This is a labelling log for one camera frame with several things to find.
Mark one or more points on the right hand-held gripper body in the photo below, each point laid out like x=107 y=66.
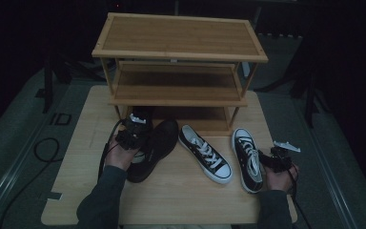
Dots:
x=278 y=160

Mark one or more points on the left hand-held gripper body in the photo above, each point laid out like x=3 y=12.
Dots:
x=133 y=133

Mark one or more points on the person's left hand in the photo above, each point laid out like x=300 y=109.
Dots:
x=119 y=157

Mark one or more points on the black metal stand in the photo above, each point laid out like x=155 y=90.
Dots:
x=47 y=89
x=310 y=105

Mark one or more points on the black mesh shoe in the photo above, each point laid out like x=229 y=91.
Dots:
x=162 y=140
x=146 y=111

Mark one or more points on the person's right hand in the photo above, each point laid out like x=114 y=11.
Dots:
x=279 y=181

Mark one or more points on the black canvas sneaker white laces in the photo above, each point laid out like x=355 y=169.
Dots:
x=248 y=165
x=203 y=152

